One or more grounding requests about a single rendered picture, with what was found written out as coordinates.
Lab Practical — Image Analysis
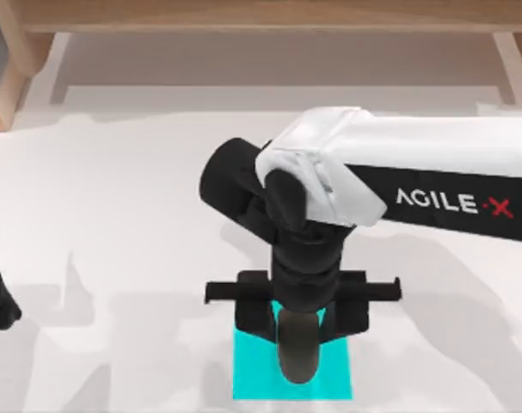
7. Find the dark grey computer mouse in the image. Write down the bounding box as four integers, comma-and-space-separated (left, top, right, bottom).
276, 307, 322, 385

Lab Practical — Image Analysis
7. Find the cyan square mat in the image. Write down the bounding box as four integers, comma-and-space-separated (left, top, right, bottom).
231, 299, 353, 400

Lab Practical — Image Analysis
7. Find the wooden open shelf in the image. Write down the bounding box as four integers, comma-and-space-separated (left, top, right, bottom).
21, 0, 522, 107

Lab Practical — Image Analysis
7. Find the wooden cupboard with grey inside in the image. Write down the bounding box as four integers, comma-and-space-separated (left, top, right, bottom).
0, 0, 56, 133

